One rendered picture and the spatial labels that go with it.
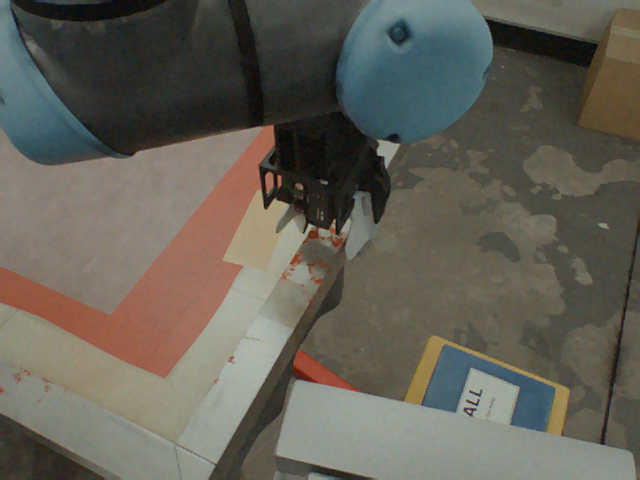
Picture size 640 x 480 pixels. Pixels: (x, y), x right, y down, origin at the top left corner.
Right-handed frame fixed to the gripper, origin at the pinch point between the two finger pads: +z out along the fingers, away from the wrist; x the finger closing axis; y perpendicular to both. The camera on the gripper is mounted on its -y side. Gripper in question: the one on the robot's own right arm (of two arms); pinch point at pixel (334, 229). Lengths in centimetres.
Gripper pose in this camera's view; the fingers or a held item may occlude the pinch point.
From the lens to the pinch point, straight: 60.1
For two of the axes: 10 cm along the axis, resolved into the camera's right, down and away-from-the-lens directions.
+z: 0.0, 6.4, 7.7
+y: -4.2, 7.0, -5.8
